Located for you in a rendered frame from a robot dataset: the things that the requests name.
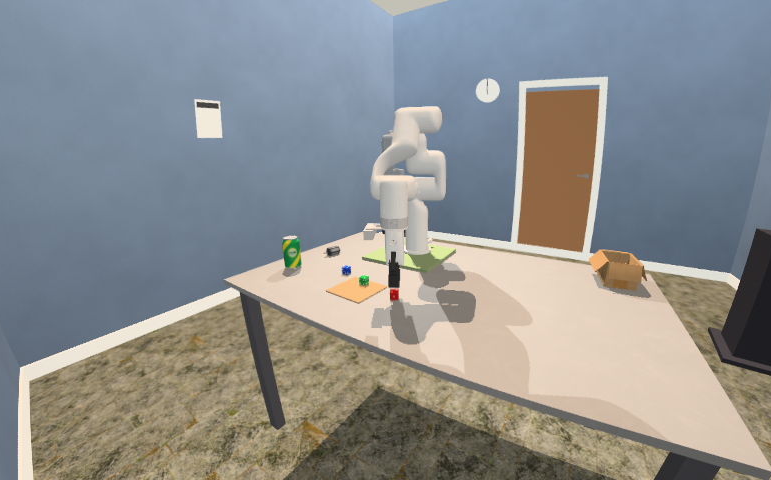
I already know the open brown cardboard box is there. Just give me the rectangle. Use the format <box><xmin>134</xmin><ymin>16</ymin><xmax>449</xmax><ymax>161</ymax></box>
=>
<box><xmin>589</xmin><ymin>250</ymin><xmax>647</xmax><ymax>291</ymax></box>

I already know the tan square mat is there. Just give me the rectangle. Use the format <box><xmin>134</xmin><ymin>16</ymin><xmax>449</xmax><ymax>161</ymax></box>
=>
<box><xmin>326</xmin><ymin>277</ymin><xmax>387</xmax><ymax>304</ymax></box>

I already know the green soda can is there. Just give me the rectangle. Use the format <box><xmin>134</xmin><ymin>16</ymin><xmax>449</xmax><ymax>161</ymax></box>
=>
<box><xmin>282</xmin><ymin>236</ymin><xmax>302</xmax><ymax>270</ymax></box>

